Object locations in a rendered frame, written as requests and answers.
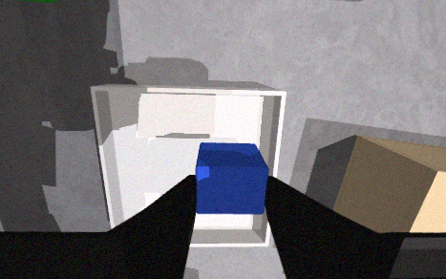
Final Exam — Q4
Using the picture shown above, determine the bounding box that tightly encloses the white open-top tray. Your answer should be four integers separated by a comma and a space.
91, 84, 287, 247

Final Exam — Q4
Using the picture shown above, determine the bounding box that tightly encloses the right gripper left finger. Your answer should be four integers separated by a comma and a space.
0, 175, 197, 279

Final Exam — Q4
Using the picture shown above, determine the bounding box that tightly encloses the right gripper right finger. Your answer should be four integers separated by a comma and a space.
265, 176, 446, 279

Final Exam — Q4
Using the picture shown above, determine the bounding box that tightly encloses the blue block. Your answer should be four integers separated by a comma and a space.
196, 142, 269, 215

